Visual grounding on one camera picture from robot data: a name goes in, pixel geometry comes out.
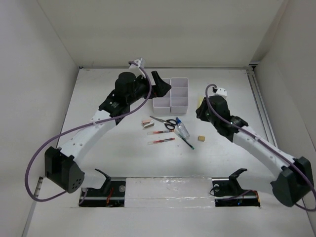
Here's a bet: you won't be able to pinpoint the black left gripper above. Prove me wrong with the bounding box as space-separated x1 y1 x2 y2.
127 72 171 105

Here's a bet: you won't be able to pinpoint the yellow highlighter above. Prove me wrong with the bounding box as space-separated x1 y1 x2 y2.
197 96 204 107

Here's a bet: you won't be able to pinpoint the clear bottle blue cap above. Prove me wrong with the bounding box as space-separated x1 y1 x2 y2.
176 117 190 139

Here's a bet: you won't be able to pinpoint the green gel pen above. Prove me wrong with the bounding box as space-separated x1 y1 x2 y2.
174 131 195 150

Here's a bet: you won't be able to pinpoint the red gel pen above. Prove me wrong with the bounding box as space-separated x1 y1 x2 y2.
147 138 175 145
147 130 174 135

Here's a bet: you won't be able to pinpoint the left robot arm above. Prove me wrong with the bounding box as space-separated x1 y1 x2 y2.
44 71 171 196

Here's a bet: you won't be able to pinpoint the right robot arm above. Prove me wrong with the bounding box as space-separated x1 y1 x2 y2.
196 95 316 207

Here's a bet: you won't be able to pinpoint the left white compartment organizer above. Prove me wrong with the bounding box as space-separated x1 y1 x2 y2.
153 90 171 115

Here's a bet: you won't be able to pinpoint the white compartment organizer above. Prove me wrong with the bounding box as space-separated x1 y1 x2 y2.
170 78 189 114
153 90 171 115

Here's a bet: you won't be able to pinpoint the right white compartment organizer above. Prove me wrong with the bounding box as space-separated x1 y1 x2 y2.
170 78 189 114

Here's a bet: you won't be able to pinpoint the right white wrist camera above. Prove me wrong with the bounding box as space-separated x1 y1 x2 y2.
212 87 228 99

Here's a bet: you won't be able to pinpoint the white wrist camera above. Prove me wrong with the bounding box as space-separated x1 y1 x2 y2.
212 87 228 99
129 57 145 69

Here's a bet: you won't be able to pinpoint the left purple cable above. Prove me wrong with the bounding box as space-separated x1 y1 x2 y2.
25 61 152 202

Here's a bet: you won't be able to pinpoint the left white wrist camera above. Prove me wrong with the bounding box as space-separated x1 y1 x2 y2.
129 57 145 69

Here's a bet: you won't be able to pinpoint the black handled scissors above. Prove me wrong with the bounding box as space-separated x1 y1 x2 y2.
150 116 177 130

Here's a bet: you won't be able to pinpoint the aluminium frame rail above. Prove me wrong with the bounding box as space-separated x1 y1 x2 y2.
245 63 277 147

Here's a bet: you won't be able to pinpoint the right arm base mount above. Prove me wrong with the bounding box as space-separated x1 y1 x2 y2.
209 168 261 207

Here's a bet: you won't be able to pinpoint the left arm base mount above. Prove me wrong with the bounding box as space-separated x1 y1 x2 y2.
79 169 126 208

